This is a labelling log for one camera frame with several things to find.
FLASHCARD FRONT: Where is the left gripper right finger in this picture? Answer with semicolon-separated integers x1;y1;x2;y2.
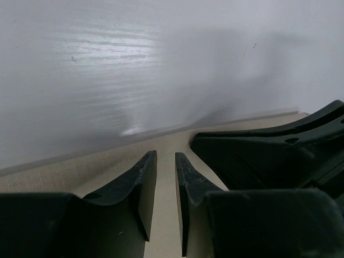
175;152;230;257

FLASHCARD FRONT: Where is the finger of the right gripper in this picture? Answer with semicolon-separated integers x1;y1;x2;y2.
191;100;343;194

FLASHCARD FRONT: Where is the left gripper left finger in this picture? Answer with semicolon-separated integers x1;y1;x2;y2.
83;150;157;242

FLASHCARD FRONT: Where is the beige cloth napkin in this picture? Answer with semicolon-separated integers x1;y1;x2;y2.
1;111;305;257

